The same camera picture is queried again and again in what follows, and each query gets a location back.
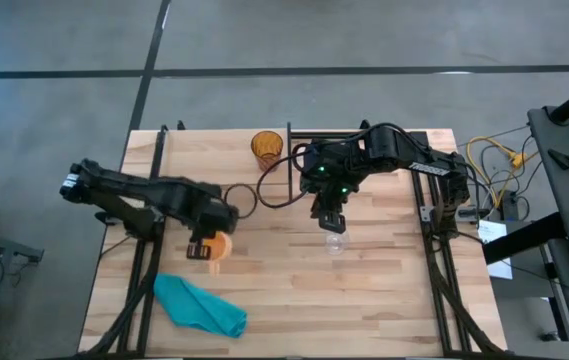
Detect black diagonal beam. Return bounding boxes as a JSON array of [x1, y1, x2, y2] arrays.
[[482, 211, 568, 265]]

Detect yellow cable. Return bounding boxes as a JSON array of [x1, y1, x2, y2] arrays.
[[465, 135, 540, 210]]

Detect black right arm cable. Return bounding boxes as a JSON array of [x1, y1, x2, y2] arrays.
[[255, 142, 315, 209]]

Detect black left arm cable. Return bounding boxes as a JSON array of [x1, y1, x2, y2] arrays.
[[222, 183, 259, 221]]

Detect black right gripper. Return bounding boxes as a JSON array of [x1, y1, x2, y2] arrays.
[[307, 179, 360, 234]]

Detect clear footed glass cup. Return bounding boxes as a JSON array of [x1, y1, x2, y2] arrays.
[[323, 228, 351, 257]]

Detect black aluminium frame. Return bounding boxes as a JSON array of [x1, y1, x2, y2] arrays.
[[411, 130, 508, 357], [81, 124, 170, 357]]

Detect teal cloth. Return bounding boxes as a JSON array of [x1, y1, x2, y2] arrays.
[[152, 272, 249, 339]]

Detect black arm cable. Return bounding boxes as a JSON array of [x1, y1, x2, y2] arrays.
[[255, 142, 315, 209], [222, 183, 259, 221]]

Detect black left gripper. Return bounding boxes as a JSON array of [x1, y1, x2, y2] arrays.
[[186, 202, 240, 261]]

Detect white paper sheet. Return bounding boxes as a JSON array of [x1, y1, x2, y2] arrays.
[[477, 219, 514, 280]]

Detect cream mug with handle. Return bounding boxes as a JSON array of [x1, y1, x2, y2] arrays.
[[202, 230, 234, 275]]

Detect amber ribbed plastic tumbler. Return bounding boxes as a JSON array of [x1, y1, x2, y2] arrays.
[[250, 129, 284, 173]]

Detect black power box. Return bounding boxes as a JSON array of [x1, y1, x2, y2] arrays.
[[501, 192, 530, 221]]

